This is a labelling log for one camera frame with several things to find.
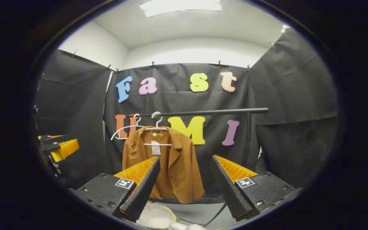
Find black clothes rack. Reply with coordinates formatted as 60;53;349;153
138;108;269;170

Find white laundry hamper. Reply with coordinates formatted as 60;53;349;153
136;202;180;230

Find white plastic clothes hanger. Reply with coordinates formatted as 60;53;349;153
111;113;146;140
143;112;173;147

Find brown jacket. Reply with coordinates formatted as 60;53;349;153
122;126;205;204

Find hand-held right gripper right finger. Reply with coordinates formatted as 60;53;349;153
211;155;296;222

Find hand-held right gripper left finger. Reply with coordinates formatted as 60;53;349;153
71;156;161;223

